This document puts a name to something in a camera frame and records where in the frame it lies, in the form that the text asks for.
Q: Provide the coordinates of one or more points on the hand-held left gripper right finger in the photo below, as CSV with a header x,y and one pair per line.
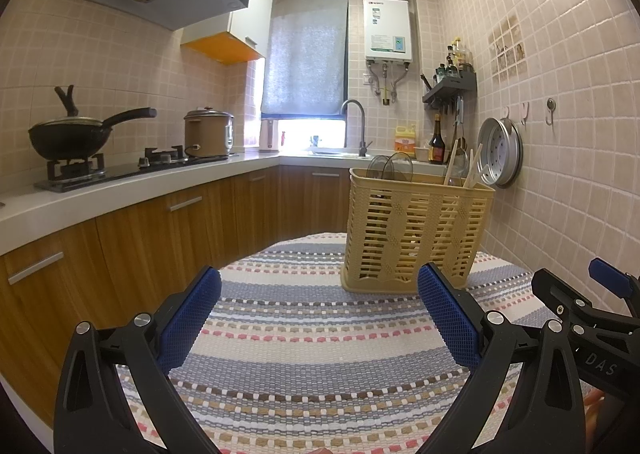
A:
x,y
450,319

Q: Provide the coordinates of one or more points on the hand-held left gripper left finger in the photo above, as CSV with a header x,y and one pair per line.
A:
x,y
192,319

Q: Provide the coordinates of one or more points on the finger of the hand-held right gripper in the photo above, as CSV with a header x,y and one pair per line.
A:
x,y
615,279
557,294

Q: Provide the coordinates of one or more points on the yellow slotted plastic basket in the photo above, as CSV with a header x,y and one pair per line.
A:
x,y
395,234

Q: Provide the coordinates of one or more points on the person's right hand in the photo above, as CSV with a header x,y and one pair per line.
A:
x,y
596,414

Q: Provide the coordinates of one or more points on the striped woven tablecloth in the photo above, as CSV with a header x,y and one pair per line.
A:
x,y
300,334

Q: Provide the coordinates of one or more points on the white kitchen countertop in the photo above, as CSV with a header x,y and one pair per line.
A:
x,y
150,184

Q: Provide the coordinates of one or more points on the round metal steamer tray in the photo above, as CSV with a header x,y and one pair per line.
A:
x,y
502,154

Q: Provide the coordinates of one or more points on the black gas stove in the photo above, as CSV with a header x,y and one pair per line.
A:
x,y
125,169

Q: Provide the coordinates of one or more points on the dark sauce bottle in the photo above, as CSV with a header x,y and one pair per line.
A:
x,y
437,146

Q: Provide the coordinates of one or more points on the yellow oil bottle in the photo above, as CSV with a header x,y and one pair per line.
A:
x,y
405,141

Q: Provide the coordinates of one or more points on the hanging metal ladle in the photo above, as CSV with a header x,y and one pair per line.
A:
x,y
460,134

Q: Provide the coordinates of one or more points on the brown rice cooker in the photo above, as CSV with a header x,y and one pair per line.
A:
x,y
207,134

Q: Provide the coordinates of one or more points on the white electric kettle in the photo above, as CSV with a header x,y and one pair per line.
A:
x,y
269,134

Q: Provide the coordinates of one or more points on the dark curved sink faucet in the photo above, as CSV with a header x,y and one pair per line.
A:
x,y
361,134

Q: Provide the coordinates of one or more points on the steel kitchen sink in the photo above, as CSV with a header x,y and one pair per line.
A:
x,y
330,152

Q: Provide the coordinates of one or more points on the black wok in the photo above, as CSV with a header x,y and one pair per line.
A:
x,y
65,141

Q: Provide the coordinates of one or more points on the kitchen window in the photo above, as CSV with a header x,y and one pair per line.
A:
x,y
310,131

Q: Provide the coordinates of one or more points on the water heater pipes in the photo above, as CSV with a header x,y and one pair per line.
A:
x,y
387,81

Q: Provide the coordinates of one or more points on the dark wok lid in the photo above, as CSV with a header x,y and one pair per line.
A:
x,y
69,104

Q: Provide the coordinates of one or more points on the row of seasoning bottles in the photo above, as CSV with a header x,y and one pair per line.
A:
x,y
455,61

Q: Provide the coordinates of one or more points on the grey window blind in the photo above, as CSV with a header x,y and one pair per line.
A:
x,y
305,59

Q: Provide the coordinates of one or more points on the white gas water heater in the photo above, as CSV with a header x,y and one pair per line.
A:
x,y
387,29

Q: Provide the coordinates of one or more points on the white wall hook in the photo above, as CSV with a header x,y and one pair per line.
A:
x,y
523,113

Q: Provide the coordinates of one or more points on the metal wall hook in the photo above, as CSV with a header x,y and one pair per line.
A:
x,y
550,106

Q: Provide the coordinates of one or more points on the grey wall spice rack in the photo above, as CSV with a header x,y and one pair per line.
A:
x,y
447,89

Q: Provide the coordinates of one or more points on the white and orange wall cabinet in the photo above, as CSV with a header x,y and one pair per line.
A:
x,y
245,4

